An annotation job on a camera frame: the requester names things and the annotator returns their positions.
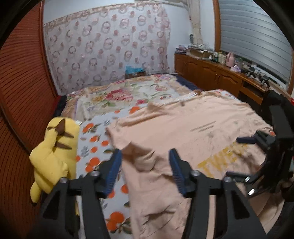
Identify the yellow plush toy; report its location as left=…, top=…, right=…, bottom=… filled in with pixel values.
left=29, top=117, right=80, bottom=203

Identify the peach t-shirt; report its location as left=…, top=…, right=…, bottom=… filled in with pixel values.
left=107, top=91, right=274, bottom=238

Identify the pink thermos jug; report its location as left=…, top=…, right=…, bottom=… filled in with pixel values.
left=226, top=52, right=235, bottom=68

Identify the brown louvered wardrobe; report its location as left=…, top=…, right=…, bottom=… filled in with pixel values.
left=1, top=1, right=58, bottom=238

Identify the blue box by bed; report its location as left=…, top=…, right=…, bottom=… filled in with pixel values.
left=125, top=65, right=146, bottom=79

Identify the patterned sheer curtain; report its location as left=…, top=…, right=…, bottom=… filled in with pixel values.
left=43, top=1, right=170, bottom=95

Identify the wooden sideboard cabinet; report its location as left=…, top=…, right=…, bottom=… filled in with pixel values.
left=174, top=53, right=266, bottom=105

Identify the cream tied curtain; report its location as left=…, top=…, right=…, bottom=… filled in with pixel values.
left=186, top=0, right=203, bottom=45

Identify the dark blue bed sheet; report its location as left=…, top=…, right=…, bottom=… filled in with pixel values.
left=173, top=74, right=202, bottom=91

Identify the orange print blanket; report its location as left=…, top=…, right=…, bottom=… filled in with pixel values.
left=76, top=104, right=146, bottom=238

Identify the floral bed quilt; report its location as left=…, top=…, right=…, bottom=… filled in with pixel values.
left=61, top=74, right=192, bottom=122

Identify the grey window blind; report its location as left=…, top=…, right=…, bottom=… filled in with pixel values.
left=218, top=1, right=292, bottom=85

